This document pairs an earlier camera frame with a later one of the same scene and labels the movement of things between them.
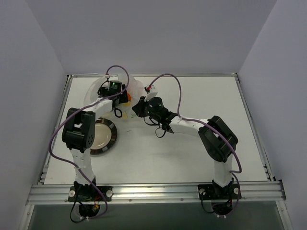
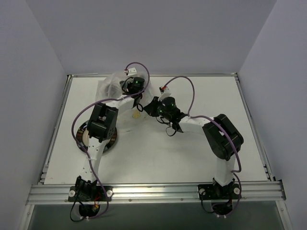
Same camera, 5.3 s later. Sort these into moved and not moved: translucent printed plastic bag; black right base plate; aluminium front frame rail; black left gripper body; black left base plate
Moved: black left gripper body; translucent printed plastic bag
Not moved: black right base plate; black left base plate; aluminium front frame rail
